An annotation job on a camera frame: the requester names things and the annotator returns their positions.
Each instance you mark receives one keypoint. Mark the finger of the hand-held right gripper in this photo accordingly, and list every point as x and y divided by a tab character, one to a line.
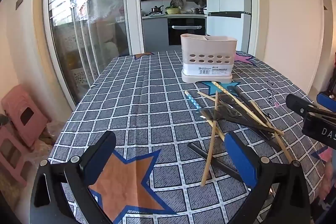
298	103
326	100

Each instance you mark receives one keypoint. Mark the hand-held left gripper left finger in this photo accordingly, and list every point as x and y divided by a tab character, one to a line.
97	161

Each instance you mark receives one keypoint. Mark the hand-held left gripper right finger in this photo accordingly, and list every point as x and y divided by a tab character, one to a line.
241	158

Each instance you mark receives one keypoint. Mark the plain wooden chopstick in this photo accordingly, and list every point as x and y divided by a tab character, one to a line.
207	97
211	145
281	141

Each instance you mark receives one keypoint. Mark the beige plastic utensil holder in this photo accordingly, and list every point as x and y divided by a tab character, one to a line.
207	50

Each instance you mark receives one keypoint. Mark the dark object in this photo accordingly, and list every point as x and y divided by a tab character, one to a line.
332	77

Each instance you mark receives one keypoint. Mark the clear plastic bag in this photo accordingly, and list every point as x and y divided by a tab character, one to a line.
50	134

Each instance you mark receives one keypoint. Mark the checked star tablecloth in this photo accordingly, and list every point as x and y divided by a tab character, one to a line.
147	113

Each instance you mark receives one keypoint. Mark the pink plastic stool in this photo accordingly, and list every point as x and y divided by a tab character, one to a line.
25	113
11	153

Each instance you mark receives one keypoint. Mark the white lattice storage rack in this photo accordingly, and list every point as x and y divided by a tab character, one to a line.
81	74

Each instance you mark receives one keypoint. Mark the sliding glass door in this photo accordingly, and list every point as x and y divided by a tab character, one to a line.
78	37

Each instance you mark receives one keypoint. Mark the black built-in oven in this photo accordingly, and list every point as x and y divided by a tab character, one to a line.
186	32

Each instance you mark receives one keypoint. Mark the black pot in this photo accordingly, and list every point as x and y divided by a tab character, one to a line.
200	10

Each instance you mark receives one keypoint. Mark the grey kitchen counter cabinet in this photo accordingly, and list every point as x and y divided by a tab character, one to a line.
155	32

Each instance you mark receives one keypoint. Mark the yellow basin with vegetables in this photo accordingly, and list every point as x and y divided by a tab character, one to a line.
172	11

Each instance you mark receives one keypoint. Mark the round patterned plate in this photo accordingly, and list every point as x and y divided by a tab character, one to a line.
176	2

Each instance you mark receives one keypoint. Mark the steel cooking pot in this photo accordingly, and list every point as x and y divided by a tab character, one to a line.
157	10

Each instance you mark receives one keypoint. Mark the wall switch plate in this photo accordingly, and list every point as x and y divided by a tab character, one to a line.
19	0

